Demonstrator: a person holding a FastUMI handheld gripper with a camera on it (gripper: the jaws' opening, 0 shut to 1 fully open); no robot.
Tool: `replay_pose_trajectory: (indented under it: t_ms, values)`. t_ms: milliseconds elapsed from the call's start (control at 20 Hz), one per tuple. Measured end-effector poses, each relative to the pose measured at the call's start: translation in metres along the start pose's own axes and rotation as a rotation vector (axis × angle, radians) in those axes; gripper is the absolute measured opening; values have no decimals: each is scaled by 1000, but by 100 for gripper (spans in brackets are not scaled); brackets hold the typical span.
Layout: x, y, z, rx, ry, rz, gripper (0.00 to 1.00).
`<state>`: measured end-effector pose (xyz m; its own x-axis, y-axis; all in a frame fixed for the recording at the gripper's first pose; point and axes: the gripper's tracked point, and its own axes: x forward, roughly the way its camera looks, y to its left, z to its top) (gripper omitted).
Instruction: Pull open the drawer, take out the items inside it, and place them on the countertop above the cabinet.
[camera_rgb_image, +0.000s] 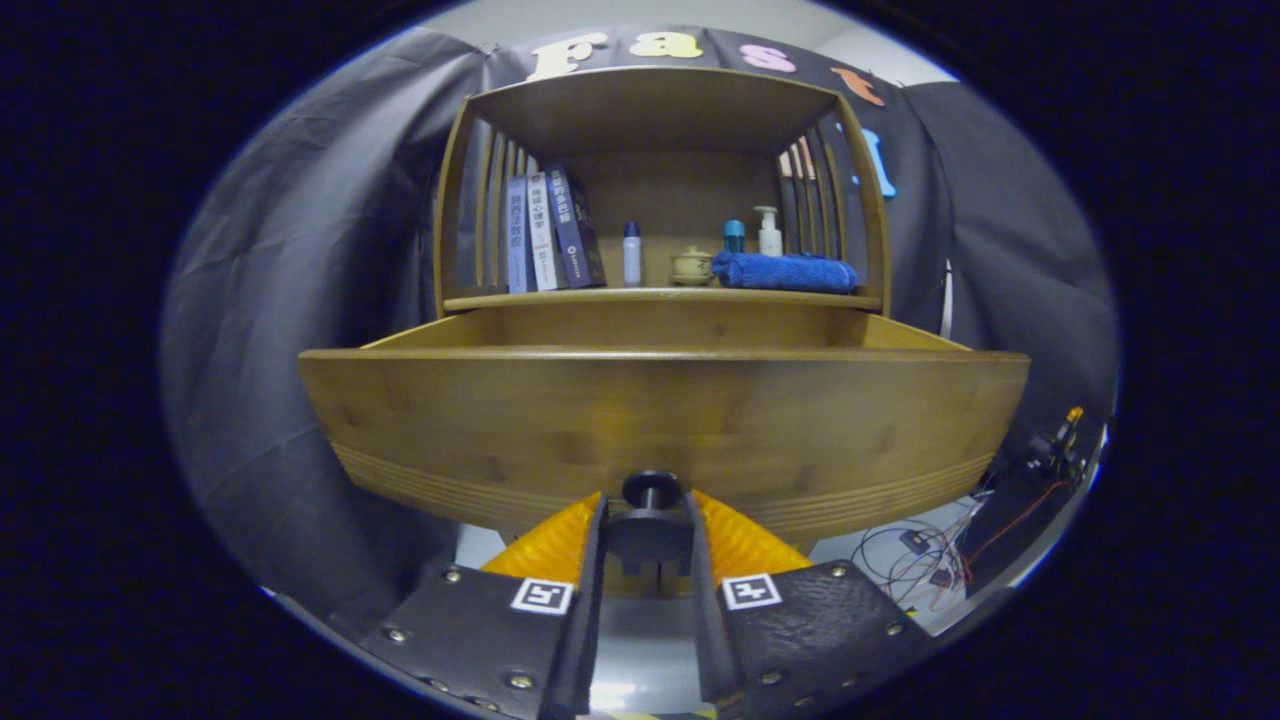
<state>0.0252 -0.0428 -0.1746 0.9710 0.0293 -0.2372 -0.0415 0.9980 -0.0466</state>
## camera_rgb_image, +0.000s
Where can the white book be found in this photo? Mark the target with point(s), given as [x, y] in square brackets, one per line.
[543, 235]

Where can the white pump bottle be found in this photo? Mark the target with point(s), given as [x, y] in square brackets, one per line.
[769, 238]

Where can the teal bottle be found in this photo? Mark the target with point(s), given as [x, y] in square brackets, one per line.
[734, 237]

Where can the light blue book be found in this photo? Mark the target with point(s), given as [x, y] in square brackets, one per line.
[517, 240]

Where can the blue folded towel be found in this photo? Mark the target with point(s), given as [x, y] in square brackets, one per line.
[785, 272]

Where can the dark navy book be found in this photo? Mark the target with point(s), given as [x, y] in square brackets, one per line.
[575, 230]

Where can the wooden cabinet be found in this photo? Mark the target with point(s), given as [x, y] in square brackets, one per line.
[650, 110]

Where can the white bottle with blue cap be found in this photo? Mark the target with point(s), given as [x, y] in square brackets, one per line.
[632, 260]

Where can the beige lidded tea cup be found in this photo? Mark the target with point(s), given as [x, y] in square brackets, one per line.
[691, 268]

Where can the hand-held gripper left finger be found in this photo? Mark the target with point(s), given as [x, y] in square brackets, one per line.
[480, 630]

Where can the wooden drawer with black knob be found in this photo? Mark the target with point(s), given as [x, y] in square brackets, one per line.
[650, 410]

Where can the black equipment with orange part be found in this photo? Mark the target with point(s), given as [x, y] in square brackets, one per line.
[1020, 510]

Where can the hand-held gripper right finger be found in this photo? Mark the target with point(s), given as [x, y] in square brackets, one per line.
[810, 630]

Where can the wooden countertop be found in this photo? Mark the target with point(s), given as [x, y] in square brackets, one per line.
[660, 297]

